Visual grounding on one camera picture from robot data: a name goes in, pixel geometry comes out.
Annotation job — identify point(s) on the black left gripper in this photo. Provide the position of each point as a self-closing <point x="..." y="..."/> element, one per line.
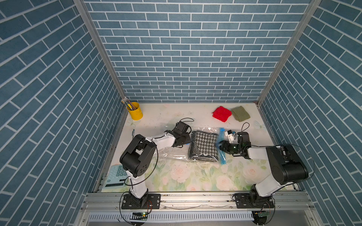
<point x="187" y="139"/>

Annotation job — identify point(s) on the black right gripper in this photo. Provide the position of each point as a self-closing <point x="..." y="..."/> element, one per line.
<point x="225" y="143"/>

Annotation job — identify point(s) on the clear plastic vacuum bag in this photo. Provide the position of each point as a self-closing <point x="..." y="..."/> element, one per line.
<point x="181" y="153"/>

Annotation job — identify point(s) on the houndstooth black white scarf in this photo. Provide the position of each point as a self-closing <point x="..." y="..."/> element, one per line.
<point x="203" y="146"/>

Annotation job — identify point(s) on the olive green knitted scarf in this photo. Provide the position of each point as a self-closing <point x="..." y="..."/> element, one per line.
<point x="240" y="114"/>

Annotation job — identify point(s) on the red knitted scarf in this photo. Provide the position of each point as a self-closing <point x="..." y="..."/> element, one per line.
<point x="222" y="114"/>

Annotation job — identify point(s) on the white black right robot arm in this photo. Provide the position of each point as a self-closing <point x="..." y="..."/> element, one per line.
<point x="286" y="166"/>

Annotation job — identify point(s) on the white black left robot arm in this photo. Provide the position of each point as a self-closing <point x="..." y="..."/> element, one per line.
<point x="137" y="157"/>

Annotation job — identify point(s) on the yellow pencil cup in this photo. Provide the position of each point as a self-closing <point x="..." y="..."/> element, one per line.
<point x="135" y="111"/>

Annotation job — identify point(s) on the pencils in cup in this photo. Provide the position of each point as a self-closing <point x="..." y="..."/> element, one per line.
<point x="127" y="102"/>

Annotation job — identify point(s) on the light green calculator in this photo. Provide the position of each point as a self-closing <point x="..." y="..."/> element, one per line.
<point x="116" y="177"/>

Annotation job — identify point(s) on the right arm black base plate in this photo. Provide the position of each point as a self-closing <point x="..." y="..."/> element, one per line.
<point x="253" y="201"/>

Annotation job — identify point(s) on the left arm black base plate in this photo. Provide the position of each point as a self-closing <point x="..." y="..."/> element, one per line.
<point x="141" y="201"/>

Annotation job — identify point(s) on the aluminium front rail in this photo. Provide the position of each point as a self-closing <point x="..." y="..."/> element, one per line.
<point x="285" y="208"/>

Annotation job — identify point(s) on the aluminium corner post left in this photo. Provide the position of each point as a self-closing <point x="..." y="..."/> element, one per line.
<point x="84" y="13"/>

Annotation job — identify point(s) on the aluminium corner post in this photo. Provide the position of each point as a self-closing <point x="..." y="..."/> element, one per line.
<point x="310" y="10"/>
<point x="84" y="13"/>

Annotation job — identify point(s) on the aluminium corner post right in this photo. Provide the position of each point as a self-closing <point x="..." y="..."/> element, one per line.
<point x="310" y="10"/>

